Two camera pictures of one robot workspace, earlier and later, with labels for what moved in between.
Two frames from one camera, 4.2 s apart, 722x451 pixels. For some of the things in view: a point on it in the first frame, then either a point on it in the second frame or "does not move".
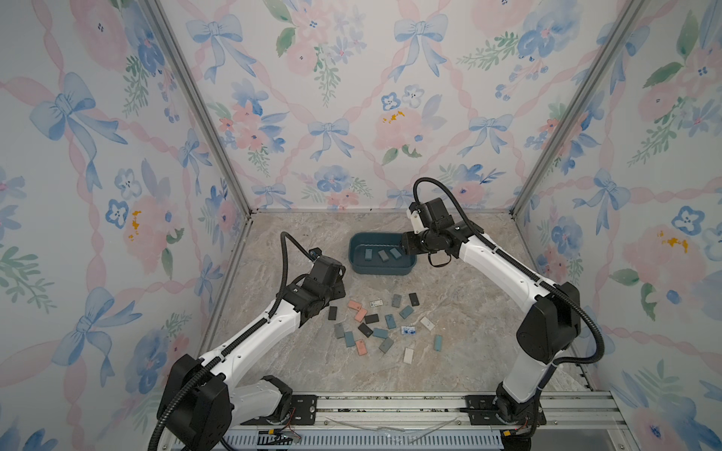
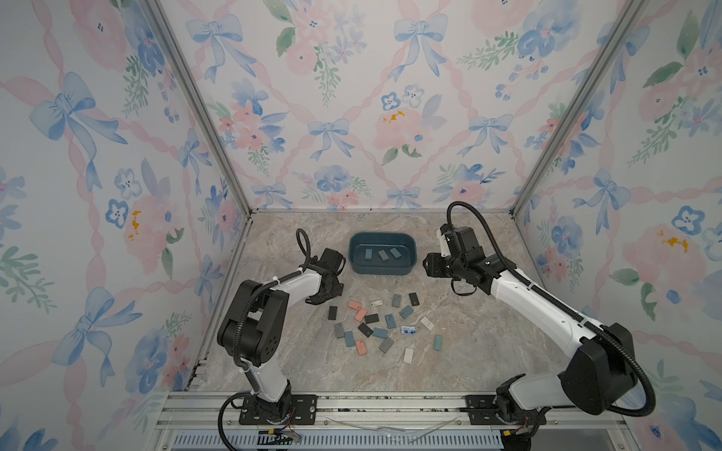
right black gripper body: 421,242 to 446,266
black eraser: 414,299 does not move
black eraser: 366,330 does not move
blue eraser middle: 390,321 does not move
